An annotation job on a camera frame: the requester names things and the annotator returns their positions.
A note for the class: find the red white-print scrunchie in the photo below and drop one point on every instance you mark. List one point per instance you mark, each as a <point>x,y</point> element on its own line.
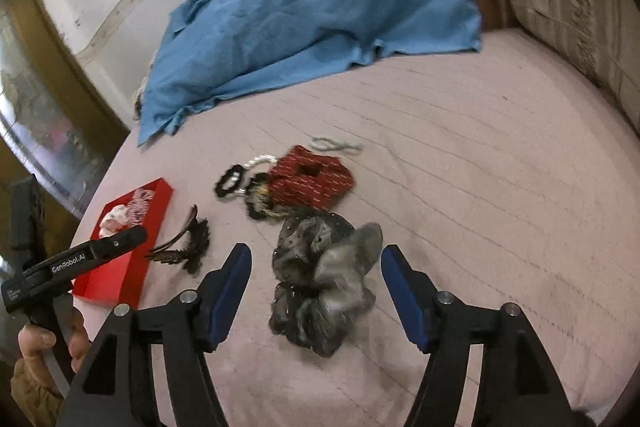
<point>305,187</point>

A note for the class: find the wooden door with glass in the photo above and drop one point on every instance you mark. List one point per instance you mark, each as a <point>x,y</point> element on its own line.
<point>35,107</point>

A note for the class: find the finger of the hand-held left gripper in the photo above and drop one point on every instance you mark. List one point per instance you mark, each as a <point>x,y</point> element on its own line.
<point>95,254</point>

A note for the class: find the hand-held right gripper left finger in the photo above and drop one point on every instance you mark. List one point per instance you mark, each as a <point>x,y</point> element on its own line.
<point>234,289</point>

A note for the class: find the leopard print scrunchie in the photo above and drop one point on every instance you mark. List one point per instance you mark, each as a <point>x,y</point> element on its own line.
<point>257,204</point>

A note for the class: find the black feathered hair clip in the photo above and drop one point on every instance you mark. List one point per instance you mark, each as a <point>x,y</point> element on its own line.
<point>192,239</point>

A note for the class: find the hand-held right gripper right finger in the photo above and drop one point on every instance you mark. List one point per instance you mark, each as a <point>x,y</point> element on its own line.
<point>400,294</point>

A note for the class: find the red box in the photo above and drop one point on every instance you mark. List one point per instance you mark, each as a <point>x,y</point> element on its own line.
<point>120,277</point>

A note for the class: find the grey sheer scrunchie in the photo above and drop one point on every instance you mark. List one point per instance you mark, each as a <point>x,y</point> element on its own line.
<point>320,277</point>

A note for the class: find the blue cloth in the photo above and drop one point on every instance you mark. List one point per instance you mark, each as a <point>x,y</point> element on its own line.
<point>320,7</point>

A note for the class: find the person's left hand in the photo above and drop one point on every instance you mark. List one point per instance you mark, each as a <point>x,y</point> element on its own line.
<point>35,341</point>

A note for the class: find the red plaid scrunchie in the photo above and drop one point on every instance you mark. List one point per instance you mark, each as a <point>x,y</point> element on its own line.
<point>140,202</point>

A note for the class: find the brown floral blanket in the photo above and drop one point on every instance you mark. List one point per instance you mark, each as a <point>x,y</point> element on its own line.
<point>137,99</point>

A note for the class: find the white cherry-print scrunchie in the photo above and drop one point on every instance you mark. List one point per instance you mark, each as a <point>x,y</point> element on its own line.
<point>114,219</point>

